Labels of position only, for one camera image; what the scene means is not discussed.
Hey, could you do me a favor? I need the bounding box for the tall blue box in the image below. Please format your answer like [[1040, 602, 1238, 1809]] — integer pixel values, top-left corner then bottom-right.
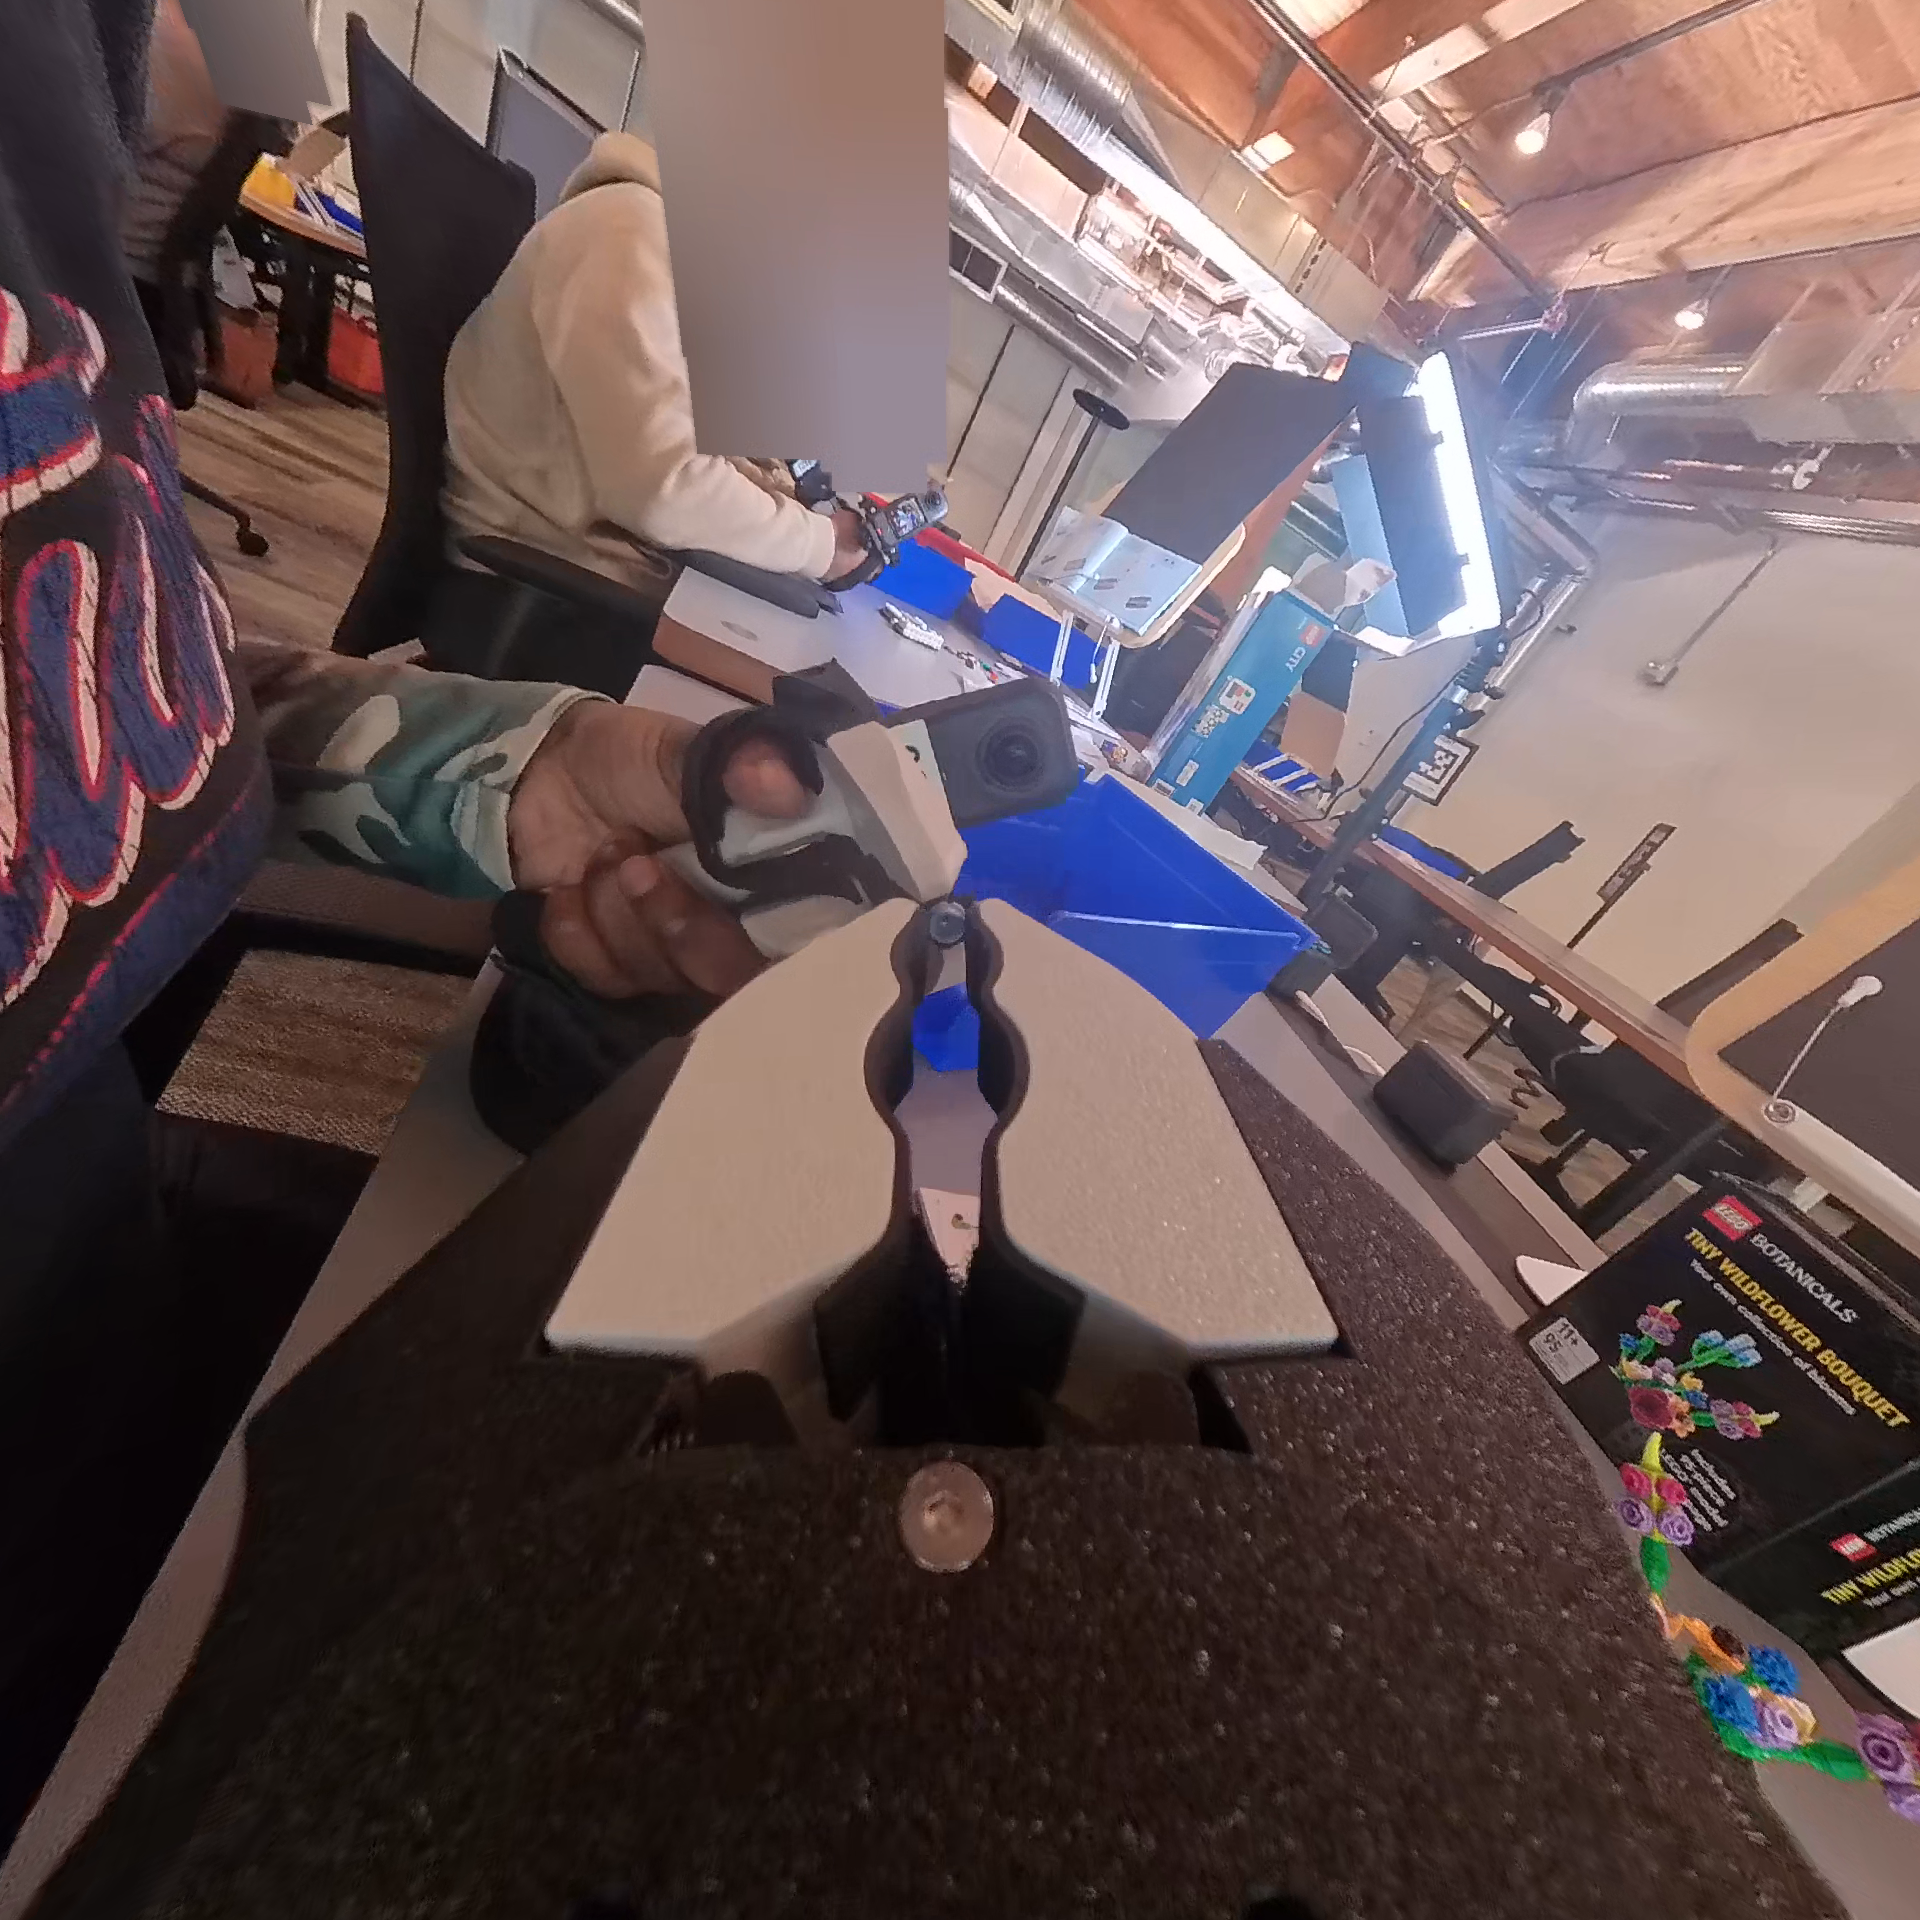
[[1152, 585, 1338, 817]]

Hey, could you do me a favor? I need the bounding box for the person's left hand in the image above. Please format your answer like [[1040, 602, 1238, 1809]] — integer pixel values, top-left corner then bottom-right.
[[502, 698, 878, 1010]]

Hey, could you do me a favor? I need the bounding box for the black lego set box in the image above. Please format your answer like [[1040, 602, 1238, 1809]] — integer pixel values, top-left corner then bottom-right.
[[1790, 1495, 1920, 1734], [1519, 1177, 1920, 1503]]

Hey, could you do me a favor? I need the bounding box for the black rounded pad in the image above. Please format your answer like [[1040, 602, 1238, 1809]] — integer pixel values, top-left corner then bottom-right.
[[468, 897, 729, 1161]]

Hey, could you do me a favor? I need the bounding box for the large blue plastic bin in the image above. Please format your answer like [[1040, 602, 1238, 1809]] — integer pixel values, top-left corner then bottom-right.
[[954, 767, 1325, 1041]]

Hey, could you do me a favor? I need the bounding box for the person's left forearm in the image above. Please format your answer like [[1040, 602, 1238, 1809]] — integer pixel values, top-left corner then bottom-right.
[[236, 641, 607, 909]]

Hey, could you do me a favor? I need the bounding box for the wood edged black board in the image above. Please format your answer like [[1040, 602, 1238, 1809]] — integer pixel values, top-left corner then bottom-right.
[[1680, 855, 1920, 1262]]

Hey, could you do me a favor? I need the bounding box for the wooden side desk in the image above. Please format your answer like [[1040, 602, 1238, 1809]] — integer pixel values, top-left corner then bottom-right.
[[1232, 759, 1719, 1058]]

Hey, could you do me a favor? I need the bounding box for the silver ceiling duct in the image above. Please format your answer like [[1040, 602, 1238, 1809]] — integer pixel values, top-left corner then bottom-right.
[[1560, 355, 1920, 483]]

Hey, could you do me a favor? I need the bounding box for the black office chair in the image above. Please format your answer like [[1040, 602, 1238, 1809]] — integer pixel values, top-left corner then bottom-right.
[[325, 16, 677, 711]]

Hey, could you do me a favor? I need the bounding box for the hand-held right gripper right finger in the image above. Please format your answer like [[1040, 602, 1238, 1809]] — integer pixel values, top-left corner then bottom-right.
[[960, 902, 1344, 1442]]

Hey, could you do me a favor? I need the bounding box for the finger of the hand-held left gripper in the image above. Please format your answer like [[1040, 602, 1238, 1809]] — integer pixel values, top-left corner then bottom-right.
[[785, 715, 980, 921]]

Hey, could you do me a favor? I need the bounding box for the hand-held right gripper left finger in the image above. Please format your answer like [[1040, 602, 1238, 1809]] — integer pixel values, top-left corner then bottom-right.
[[543, 902, 941, 1435]]

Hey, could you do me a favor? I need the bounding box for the dark grey cube device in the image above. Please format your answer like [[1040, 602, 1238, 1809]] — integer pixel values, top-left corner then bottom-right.
[[1372, 1042, 1528, 1176]]

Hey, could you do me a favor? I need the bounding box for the lego flower bouquet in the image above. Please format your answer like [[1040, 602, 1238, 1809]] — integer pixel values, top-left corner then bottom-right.
[[1612, 1432, 1920, 1824]]

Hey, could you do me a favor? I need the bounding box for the studio light panel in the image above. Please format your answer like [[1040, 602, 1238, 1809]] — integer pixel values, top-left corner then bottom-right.
[[1095, 342, 1510, 654]]

